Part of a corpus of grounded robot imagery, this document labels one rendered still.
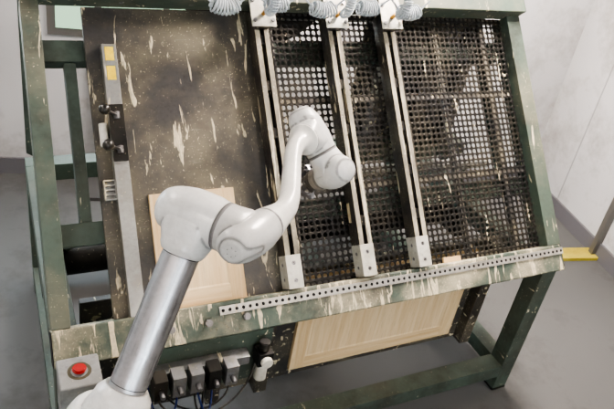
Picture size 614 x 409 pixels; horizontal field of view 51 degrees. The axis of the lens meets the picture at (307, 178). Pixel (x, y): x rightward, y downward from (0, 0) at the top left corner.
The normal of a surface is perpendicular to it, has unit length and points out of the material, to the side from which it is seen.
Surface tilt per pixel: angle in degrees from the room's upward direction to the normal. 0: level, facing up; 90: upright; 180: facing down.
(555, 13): 90
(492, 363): 0
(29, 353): 0
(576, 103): 90
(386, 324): 90
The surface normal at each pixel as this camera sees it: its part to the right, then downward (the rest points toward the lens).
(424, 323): 0.40, 0.51
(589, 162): -0.96, -0.02
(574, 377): 0.16, -0.85
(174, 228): -0.35, -0.06
